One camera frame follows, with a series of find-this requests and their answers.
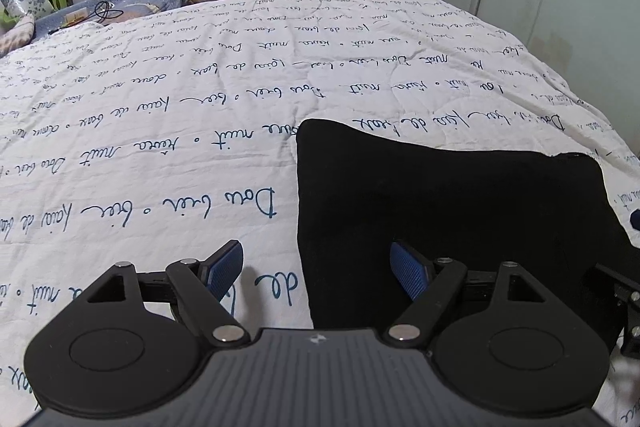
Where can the striped cloth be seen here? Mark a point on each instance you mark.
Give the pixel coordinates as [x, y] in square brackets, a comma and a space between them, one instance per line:
[15, 34]

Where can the black pants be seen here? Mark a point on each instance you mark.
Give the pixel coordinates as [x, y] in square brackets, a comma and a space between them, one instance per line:
[450, 192]

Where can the white script printed blanket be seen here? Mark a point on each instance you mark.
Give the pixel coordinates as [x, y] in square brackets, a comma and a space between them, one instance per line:
[150, 132]

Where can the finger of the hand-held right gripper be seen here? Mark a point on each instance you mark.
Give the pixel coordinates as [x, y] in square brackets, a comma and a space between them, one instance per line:
[620, 294]
[635, 220]

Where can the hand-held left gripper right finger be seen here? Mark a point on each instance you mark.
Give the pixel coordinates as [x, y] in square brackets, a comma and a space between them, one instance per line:
[407, 269]

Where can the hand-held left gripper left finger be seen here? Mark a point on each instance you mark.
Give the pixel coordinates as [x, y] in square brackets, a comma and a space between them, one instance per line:
[225, 264]

